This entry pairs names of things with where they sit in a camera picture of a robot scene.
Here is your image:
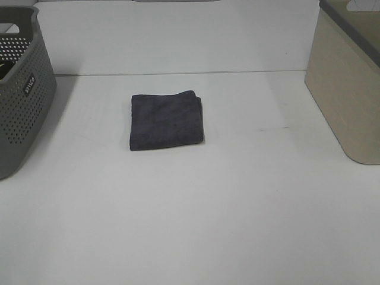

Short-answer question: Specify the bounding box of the grey perforated plastic basket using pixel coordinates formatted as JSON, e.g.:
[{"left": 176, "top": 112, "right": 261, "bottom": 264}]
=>
[{"left": 1, "top": 6, "right": 57, "bottom": 179}]

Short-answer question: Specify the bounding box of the beige plastic basket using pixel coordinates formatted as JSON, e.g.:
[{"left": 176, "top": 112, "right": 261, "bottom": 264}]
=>
[{"left": 305, "top": 1, "right": 379, "bottom": 164}]

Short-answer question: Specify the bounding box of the dark grey towel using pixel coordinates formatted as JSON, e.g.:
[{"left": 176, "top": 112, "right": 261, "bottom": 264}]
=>
[{"left": 129, "top": 90, "right": 204, "bottom": 151}]

